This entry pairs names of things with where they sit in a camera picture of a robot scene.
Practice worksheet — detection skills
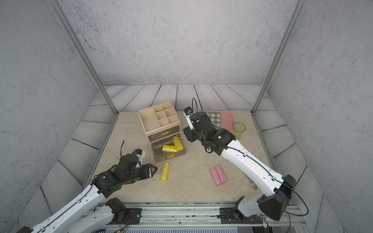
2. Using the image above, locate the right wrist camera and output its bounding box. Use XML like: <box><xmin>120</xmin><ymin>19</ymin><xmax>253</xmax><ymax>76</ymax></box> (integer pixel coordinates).
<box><xmin>183</xmin><ymin>106</ymin><xmax>194</xmax><ymax>130</ymax></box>

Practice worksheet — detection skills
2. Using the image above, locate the grey translucent drawer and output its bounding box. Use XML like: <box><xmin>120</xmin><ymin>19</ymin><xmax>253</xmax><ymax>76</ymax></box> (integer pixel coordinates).
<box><xmin>151</xmin><ymin>134</ymin><xmax>186</xmax><ymax>163</ymax></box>
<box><xmin>148</xmin><ymin>126</ymin><xmax>180</xmax><ymax>143</ymax></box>

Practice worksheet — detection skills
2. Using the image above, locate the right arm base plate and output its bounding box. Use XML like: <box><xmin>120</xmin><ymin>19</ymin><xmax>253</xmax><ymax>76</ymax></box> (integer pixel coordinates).
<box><xmin>218</xmin><ymin>207</ymin><xmax>262</xmax><ymax>224</ymax></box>

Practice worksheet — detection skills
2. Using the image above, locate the right aluminium frame post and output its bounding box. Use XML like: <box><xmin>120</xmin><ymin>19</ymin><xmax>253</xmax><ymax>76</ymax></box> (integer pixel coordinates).
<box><xmin>252</xmin><ymin>0</ymin><xmax>307</xmax><ymax>115</ymax></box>

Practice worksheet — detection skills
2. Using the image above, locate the green checkered cloth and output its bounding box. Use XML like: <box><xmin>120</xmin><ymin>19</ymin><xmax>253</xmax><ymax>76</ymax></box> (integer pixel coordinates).
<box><xmin>207</xmin><ymin>112</ymin><xmax>221</xmax><ymax>128</ymax></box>

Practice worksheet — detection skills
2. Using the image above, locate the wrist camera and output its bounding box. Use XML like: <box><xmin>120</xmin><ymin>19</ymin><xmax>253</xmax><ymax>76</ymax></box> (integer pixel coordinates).
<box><xmin>132</xmin><ymin>149</ymin><xmax>146</xmax><ymax>168</ymax></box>
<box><xmin>183</xmin><ymin>106</ymin><xmax>194</xmax><ymax>130</ymax></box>

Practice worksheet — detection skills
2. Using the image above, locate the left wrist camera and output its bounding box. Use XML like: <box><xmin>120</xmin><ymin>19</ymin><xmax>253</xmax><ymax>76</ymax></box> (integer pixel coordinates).
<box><xmin>132</xmin><ymin>149</ymin><xmax>146</xmax><ymax>168</ymax></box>

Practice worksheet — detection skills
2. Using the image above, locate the pink bag roll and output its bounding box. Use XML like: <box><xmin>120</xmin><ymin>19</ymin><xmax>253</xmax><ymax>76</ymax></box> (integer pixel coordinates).
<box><xmin>209</xmin><ymin>168</ymin><xmax>222</xmax><ymax>186</ymax></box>
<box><xmin>215</xmin><ymin>165</ymin><xmax>228</xmax><ymax>183</ymax></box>

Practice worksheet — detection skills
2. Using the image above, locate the aluminium frame post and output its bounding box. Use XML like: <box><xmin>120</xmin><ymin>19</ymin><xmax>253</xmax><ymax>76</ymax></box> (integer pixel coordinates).
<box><xmin>48</xmin><ymin>0</ymin><xmax>119</xmax><ymax>117</ymax></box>
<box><xmin>252</xmin><ymin>0</ymin><xmax>307</xmax><ymax>115</ymax></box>

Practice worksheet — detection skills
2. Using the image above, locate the beige drawer organizer cabinet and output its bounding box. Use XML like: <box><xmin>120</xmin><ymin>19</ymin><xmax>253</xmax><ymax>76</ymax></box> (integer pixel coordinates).
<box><xmin>138</xmin><ymin>102</ymin><xmax>180</xmax><ymax>139</ymax></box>

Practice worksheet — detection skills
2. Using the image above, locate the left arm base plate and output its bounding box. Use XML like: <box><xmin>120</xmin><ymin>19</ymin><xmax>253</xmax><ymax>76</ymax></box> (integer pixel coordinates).
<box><xmin>116</xmin><ymin>208</ymin><xmax>142</xmax><ymax>225</ymax></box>

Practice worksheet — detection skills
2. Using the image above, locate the metal fork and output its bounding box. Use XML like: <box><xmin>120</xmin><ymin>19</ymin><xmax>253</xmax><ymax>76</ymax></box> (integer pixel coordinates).
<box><xmin>249</xmin><ymin>179</ymin><xmax>258</xmax><ymax>190</ymax></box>

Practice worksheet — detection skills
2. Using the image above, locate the pink plastic tray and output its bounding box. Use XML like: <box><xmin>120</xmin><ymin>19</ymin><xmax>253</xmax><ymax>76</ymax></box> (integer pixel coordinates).
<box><xmin>220</xmin><ymin>112</ymin><xmax>234</xmax><ymax>134</ymax></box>

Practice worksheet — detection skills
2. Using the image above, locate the left aluminium frame post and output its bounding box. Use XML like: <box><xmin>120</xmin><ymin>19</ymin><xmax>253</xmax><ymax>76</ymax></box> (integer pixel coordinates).
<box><xmin>48</xmin><ymin>0</ymin><xmax>119</xmax><ymax>117</ymax></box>

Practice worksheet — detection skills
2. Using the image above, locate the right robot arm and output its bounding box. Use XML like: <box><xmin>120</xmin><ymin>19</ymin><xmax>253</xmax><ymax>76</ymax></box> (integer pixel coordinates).
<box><xmin>183</xmin><ymin>107</ymin><xmax>296</xmax><ymax>222</ymax></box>

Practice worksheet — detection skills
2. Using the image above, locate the yellow bag roll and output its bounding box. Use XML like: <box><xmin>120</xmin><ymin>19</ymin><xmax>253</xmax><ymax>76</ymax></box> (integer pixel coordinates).
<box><xmin>173</xmin><ymin>136</ymin><xmax>184</xmax><ymax>151</ymax></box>
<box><xmin>160</xmin><ymin>163</ymin><xmax>171</xmax><ymax>182</ymax></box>
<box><xmin>162</xmin><ymin>145</ymin><xmax>178</xmax><ymax>153</ymax></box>

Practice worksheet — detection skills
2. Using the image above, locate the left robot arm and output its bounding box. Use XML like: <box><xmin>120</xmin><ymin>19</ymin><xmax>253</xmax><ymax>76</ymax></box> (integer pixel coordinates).
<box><xmin>19</xmin><ymin>152</ymin><xmax>158</xmax><ymax>233</ymax></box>

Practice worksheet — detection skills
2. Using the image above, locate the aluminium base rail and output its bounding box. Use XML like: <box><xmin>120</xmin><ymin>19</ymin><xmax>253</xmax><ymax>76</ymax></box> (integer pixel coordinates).
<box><xmin>72</xmin><ymin>202</ymin><xmax>309</xmax><ymax>233</ymax></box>

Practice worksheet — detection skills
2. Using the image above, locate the green translucent cup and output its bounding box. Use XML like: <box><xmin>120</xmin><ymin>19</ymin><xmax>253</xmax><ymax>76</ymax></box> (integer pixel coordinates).
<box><xmin>233</xmin><ymin>121</ymin><xmax>246</xmax><ymax>140</ymax></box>

